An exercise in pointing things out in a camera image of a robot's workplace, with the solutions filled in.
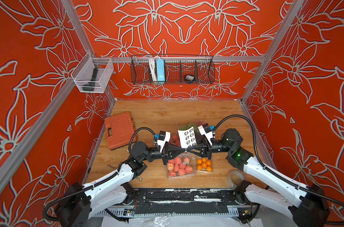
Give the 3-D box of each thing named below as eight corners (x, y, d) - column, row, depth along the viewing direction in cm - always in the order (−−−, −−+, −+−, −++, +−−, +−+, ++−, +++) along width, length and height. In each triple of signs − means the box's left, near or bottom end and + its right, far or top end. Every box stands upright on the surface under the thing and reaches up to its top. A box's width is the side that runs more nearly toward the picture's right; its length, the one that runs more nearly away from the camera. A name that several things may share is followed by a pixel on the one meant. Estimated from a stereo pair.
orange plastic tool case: (111, 151, 92) (108, 148, 87) (106, 122, 107) (104, 118, 103) (138, 141, 96) (137, 137, 92) (130, 115, 112) (129, 110, 108)
